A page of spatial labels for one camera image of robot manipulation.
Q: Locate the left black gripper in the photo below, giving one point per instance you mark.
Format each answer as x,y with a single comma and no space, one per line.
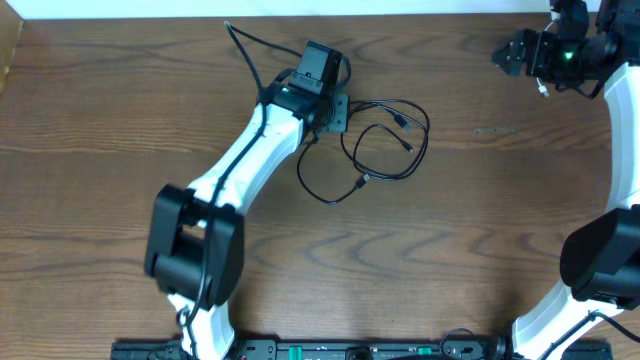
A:
338,114

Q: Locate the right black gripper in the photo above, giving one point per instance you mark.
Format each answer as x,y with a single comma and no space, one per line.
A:
520,44

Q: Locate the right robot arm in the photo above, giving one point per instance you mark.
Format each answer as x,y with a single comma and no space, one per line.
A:
599,262

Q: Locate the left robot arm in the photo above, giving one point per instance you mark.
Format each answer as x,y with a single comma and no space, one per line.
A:
195,249

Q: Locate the cardboard box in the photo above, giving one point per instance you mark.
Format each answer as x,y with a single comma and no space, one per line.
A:
11,25

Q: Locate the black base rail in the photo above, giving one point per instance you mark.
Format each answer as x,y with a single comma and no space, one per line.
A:
261,349

